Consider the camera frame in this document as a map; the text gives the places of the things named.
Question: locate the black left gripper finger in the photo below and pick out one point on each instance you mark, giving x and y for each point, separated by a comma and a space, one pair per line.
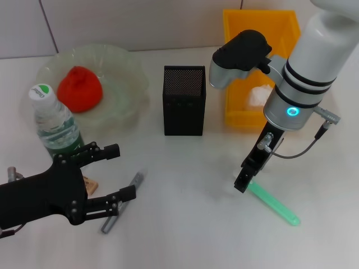
127, 193
112, 151

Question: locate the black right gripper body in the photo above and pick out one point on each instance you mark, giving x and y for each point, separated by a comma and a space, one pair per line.
263, 151

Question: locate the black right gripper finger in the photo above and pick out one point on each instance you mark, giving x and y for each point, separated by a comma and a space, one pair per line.
244, 179
244, 163

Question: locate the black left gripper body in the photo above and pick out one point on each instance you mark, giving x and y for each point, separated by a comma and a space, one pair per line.
45, 196

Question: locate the green toothbrush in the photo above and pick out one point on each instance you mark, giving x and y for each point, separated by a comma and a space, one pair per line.
275, 206

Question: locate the white paper ball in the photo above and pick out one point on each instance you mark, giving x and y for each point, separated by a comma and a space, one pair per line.
258, 96

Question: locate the clear green-label water bottle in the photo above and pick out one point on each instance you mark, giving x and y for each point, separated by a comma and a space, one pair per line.
53, 123

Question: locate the orange fruit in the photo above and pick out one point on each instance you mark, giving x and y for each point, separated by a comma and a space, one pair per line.
80, 89

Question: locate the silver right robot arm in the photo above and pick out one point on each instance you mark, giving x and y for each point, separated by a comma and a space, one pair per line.
308, 70

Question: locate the silver grey pen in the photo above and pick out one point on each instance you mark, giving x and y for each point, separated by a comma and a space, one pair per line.
137, 179

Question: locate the small beige eraser block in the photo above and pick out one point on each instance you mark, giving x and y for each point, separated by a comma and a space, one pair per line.
92, 186

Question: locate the pale green glass fruit plate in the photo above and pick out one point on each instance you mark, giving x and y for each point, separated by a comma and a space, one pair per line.
120, 89

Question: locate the black mesh pen holder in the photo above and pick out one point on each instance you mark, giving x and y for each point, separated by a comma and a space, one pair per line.
183, 101

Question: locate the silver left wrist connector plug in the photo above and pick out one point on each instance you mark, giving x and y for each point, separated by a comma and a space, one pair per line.
12, 172

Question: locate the yellow plastic bin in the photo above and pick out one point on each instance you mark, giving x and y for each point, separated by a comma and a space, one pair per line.
238, 112

